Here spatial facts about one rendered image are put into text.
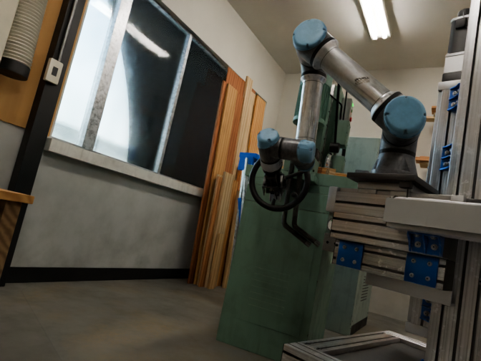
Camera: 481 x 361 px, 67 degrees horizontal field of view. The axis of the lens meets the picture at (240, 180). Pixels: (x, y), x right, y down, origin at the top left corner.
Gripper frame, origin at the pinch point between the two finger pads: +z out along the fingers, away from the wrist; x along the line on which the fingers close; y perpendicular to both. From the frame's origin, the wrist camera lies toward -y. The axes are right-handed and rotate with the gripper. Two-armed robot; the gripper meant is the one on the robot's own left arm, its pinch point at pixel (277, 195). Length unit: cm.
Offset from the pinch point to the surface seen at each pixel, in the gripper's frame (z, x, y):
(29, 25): -51, -128, -61
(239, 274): 48, -22, 12
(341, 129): 29, 26, -75
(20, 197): -45, -66, 41
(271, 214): 31.4, -7.0, -13.3
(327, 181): 19.5, 19.6, -26.0
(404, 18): 50, 81, -252
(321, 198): 23.9, 16.9, -19.2
